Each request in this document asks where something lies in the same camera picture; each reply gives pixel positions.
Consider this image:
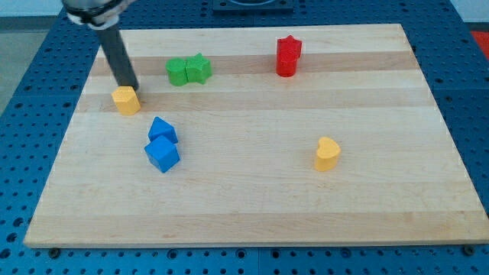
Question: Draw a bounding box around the green star block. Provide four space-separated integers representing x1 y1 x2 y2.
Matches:
186 53 212 84

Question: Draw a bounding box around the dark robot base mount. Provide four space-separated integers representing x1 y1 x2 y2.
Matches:
212 0 296 13

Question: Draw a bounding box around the green circle block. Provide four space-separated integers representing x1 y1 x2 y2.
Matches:
165 58 188 86

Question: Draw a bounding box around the yellow hexagon block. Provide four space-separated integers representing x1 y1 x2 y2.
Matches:
111 86 141 115

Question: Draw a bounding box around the blue cube block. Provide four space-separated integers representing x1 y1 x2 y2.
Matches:
144 136 180 173

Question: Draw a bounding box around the yellow heart block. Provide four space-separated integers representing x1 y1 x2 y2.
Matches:
314 137 342 172

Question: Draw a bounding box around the wooden board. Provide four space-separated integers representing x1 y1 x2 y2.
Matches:
24 24 488 248

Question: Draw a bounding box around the blue triangle block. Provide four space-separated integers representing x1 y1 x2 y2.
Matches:
147 117 178 144

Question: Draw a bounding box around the red cylinder block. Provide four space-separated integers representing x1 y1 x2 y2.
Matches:
276 53 298 77

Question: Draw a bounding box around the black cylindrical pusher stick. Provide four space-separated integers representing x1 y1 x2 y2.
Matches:
96 24 139 91

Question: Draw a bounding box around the red star block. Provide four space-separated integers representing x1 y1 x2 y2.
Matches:
277 34 303 60

